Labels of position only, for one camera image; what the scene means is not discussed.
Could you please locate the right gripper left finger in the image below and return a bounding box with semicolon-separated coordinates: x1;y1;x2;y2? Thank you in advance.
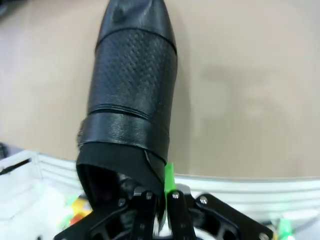
53;186;161;240

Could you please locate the white plastic crate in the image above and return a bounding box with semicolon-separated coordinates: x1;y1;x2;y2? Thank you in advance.
0;148;83;240

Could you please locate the black leather shoe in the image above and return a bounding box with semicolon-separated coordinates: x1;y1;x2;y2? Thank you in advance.
74;0;179;227

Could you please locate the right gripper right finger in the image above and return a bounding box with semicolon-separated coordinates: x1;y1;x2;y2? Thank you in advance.
163;162;275;240

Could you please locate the yellow orange packet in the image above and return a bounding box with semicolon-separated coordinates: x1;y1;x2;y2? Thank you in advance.
71;196;94;226

